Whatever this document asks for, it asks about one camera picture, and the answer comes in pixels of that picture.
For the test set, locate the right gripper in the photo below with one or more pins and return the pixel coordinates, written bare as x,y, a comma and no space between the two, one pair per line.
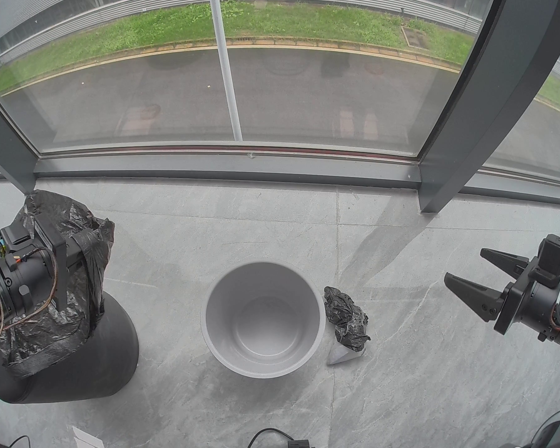
527,306

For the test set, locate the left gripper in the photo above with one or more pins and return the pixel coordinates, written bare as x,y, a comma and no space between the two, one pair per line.
32,280

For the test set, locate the black plastic bag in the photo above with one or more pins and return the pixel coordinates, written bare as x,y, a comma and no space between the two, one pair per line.
70,213

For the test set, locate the black plastic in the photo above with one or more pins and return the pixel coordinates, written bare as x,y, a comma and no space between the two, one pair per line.
343,313

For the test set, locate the white trash bin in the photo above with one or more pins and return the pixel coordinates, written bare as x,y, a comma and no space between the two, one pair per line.
261,315

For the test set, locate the dark grey round chair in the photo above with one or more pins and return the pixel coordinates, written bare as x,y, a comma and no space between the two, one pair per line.
107,357

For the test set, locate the window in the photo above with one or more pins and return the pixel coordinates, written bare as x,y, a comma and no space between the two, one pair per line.
494,87

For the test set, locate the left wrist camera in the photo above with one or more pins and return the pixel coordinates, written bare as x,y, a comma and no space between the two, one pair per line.
18,238

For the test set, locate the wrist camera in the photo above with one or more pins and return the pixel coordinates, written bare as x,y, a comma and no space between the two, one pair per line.
553,255
18,238

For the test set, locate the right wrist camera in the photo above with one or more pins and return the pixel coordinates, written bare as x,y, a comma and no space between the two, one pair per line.
553,255

